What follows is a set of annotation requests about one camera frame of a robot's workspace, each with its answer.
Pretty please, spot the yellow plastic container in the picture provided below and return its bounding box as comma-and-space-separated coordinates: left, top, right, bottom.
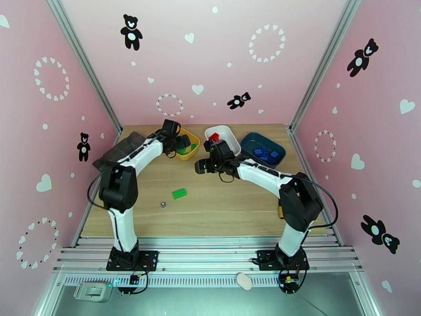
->
176, 127, 201, 161

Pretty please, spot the white plastic container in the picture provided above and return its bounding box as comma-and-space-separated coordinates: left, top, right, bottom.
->
204, 125, 242, 158

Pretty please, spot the dark teal plastic container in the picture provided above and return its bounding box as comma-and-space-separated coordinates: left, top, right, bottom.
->
240, 132, 287, 169

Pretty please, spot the dark grey organizer tray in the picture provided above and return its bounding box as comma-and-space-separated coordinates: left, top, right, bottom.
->
92, 131, 149, 173

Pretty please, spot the perforated metal strip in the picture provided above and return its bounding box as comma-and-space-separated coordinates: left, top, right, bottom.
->
62, 275, 284, 288

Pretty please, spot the beige oval tag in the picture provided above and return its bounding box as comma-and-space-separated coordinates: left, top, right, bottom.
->
236, 273, 253, 291

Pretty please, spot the circuit board with yellow plug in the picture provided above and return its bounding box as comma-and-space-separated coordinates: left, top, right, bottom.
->
281, 275, 300, 293

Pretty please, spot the clear plastic device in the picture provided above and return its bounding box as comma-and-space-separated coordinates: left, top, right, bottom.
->
73, 282, 113, 303

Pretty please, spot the aluminium rail base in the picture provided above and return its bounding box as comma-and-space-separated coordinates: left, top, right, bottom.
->
52, 236, 364, 274

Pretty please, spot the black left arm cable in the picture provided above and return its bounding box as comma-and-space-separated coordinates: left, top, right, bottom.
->
87, 168, 113, 211

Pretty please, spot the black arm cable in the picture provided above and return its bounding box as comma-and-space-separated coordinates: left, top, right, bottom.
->
307, 178, 339, 232
87, 168, 113, 211

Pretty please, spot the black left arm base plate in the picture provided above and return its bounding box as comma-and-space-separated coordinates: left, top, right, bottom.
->
106, 250, 159, 272

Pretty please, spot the aluminium frame post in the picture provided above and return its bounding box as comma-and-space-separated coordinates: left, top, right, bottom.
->
288, 0, 365, 133
44, 0, 123, 136

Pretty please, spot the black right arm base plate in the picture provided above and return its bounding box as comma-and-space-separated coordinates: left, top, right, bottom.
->
256, 250, 310, 272

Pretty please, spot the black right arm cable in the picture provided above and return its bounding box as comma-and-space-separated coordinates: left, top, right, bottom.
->
307, 178, 339, 232

